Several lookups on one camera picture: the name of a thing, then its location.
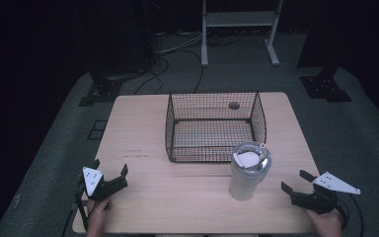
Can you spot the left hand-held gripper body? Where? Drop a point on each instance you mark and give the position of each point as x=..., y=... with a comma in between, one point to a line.
x=96, y=187

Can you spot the white metal stand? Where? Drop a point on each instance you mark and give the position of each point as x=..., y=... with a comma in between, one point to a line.
x=240, y=19

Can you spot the black stand base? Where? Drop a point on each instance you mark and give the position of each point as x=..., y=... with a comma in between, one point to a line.
x=102, y=89
x=325, y=87

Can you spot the dark round object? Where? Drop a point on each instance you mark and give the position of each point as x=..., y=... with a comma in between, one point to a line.
x=234, y=105

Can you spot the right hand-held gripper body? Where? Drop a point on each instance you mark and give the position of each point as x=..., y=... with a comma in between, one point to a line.
x=319, y=199

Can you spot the white tumbler with clear lid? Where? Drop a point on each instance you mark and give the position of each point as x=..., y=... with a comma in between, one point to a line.
x=243, y=184

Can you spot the black square floor frame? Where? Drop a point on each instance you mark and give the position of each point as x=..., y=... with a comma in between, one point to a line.
x=97, y=130

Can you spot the person's left hand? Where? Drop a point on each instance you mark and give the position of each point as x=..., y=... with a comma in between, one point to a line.
x=97, y=215

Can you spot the person's right hand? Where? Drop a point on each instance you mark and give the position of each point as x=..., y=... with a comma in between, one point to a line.
x=325, y=225

